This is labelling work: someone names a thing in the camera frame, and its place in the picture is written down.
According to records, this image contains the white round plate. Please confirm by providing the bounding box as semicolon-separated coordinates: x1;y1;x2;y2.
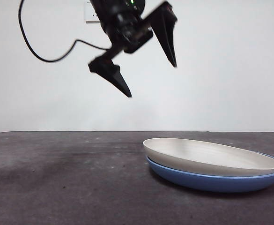
143;137;274;177

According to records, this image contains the white wall socket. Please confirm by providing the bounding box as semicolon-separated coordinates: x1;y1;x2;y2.
84;0;103;24

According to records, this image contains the blue round plate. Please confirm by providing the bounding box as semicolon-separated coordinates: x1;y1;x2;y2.
146;151;274;194

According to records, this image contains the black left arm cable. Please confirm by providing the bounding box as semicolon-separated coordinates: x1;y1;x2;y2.
18;0;111;63

